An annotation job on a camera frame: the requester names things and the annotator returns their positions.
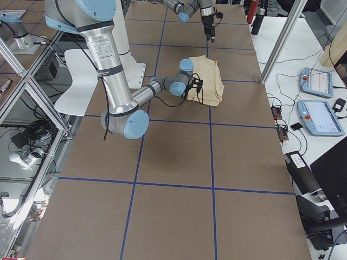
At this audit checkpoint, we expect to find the black monitor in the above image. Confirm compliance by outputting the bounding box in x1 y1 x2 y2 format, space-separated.
310 138 346 216

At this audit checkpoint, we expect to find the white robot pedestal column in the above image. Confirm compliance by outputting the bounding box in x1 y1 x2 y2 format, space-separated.
112 0 146 89

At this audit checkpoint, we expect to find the aluminium frame post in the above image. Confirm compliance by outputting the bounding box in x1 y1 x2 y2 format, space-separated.
259 0 307 85

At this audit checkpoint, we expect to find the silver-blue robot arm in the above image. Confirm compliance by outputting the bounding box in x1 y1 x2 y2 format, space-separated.
159 0 215 25
44 1 202 139

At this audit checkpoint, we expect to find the black label box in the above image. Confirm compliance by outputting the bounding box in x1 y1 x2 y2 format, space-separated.
284 151 322 194

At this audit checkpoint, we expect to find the red cylinder bottle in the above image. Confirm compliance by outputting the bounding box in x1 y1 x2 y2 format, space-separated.
247 0 259 24

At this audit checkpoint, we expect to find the cream long-sleeve printed shirt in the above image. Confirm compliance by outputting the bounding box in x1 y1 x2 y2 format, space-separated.
188 55 224 107

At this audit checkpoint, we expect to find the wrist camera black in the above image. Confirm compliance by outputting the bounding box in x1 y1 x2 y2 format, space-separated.
182 73 203 103
214 8 223 20

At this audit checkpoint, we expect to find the black water bottle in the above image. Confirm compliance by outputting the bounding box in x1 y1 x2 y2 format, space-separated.
251 8 266 35

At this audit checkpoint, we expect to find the small black phone device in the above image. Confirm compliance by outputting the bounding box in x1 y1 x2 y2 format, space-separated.
290 122 303 131

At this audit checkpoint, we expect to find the blue teach pendant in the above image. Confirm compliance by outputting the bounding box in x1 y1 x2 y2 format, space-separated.
300 67 333 99
297 100 345 137

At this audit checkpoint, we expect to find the blue teach pendant near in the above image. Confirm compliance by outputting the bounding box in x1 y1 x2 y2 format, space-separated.
297 100 345 137

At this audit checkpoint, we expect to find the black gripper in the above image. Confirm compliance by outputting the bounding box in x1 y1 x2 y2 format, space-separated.
201 15 215 42

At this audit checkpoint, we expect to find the blue teach pendant far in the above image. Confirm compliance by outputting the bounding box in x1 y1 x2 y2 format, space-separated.
300 67 333 99

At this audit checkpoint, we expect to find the white curved chair seat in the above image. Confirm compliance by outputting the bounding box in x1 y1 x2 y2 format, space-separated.
54 49 98 116

